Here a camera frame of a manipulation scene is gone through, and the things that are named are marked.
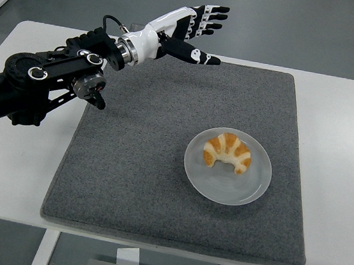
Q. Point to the grey felt mat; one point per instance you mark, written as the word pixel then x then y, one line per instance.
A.
pixel 125 181

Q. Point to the light grey round plate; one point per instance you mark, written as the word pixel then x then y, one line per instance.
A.
pixel 222 186

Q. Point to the white table leg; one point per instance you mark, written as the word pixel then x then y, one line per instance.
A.
pixel 43 252

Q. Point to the orange white croissant bread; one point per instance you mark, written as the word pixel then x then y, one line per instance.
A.
pixel 227 146

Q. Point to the grey floor socket cover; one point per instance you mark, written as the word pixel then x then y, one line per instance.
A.
pixel 137 27

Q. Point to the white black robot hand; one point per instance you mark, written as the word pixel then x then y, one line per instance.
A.
pixel 164 24

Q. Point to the white paper label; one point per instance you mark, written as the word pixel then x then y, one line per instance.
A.
pixel 127 257

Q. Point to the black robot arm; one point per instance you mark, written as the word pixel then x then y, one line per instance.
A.
pixel 17 87

